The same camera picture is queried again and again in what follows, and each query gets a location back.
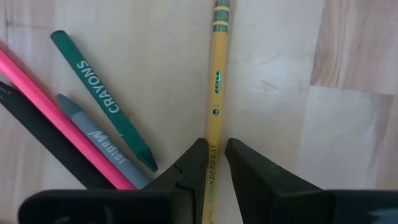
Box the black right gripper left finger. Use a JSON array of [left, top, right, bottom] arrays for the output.
[[17, 138, 208, 224]]

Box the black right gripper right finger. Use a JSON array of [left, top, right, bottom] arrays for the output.
[[224, 138, 398, 224]]

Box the gray crayon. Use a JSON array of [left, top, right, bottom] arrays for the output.
[[55, 93, 153, 190]]

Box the yellow pencil with pink eraser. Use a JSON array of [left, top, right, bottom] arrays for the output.
[[201, 0, 231, 224]]

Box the dark green crayon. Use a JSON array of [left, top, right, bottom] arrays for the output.
[[50, 29, 159, 174]]

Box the black pencil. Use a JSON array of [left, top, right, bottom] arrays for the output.
[[0, 80, 116, 190]]

